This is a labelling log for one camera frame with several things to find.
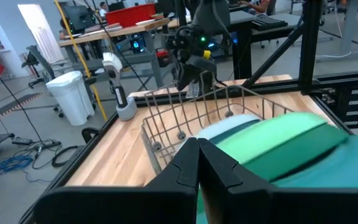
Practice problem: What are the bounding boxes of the black box white labels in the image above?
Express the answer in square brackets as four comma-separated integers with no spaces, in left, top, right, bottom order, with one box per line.
[318,79,358,130]

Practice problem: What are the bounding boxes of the long black cable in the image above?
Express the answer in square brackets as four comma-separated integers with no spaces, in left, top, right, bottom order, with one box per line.
[82,0,149,91]

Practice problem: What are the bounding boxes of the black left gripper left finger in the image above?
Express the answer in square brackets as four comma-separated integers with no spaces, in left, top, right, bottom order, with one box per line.
[34,137,200,224]

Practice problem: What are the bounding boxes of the red plastic bin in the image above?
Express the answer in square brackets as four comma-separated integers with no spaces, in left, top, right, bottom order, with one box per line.
[105,3,157,28]

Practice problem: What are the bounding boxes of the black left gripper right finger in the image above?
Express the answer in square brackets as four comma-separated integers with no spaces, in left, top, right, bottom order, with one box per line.
[198,138,358,224]

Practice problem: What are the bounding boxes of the blue cable bundle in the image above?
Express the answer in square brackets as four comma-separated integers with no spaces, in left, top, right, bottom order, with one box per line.
[0,154,34,174]

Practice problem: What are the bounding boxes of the coiled black cable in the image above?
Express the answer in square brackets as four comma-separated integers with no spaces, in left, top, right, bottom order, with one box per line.
[50,144,81,169]

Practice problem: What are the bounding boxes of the black office chair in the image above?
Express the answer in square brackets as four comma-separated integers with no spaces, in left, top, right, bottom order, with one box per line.
[21,45,70,90]

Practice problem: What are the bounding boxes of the grey wire dish rack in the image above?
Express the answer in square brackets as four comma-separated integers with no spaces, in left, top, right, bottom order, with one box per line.
[140,71,295,175]

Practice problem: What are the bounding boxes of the large light green plate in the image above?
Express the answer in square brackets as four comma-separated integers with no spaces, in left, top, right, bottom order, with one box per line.
[216,111,329,164]

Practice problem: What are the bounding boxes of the black aluminium table frame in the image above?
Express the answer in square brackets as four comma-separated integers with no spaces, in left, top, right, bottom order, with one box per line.
[19,0,358,224]

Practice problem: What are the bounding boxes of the computer with blue light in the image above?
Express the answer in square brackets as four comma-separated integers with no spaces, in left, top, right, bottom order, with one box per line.
[128,33,151,56]

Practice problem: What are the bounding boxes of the person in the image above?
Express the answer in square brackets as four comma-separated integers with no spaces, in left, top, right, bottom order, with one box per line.
[99,1,110,18]
[237,0,272,15]

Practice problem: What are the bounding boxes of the small pale blue plate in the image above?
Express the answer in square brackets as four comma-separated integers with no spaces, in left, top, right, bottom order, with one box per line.
[197,113,260,141]

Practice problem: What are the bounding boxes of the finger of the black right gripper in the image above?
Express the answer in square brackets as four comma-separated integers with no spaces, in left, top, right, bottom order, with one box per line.
[201,73,214,96]
[176,67,198,91]

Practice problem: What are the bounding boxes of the small dark teal plate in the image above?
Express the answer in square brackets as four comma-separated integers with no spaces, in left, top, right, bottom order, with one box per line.
[209,119,260,144]

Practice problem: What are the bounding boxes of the black desk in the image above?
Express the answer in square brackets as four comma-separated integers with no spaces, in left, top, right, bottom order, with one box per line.
[228,11,303,80]

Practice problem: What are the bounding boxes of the yellow strap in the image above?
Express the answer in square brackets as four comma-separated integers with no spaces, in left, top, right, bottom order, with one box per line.
[53,0,108,121]

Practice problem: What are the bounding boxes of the black keyboard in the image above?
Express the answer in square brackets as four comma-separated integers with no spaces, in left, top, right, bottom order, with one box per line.
[251,14,289,31]

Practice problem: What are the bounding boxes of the white waste bin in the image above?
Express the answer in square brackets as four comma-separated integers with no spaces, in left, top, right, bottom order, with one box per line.
[45,70,95,127]

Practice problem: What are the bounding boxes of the hazard-striped floor mat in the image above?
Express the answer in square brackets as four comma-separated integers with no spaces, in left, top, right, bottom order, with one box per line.
[0,91,45,124]

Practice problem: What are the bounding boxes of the wooden-top work table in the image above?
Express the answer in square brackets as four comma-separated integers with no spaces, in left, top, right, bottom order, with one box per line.
[57,17,171,91]

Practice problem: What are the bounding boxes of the black power strip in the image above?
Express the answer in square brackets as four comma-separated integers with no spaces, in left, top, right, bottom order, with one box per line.
[11,136,34,146]

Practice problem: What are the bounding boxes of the large teal plate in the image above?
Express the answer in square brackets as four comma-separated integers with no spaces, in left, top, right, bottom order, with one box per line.
[196,133,358,224]

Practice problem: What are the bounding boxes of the grey brush holder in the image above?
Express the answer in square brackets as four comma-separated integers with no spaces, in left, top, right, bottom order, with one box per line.
[116,96,139,121]

